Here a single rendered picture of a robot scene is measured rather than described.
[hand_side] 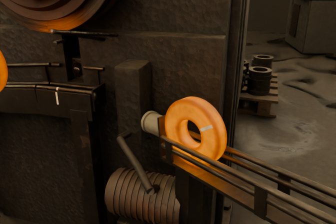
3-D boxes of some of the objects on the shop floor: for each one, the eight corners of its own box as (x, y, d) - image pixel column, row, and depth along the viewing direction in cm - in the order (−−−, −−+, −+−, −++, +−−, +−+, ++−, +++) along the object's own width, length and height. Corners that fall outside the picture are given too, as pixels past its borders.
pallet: (138, 100, 269) (136, 53, 253) (166, 75, 341) (166, 37, 324) (275, 118, 233) (284, 64, 217) (275, 86, 305) (281, 44, 289)
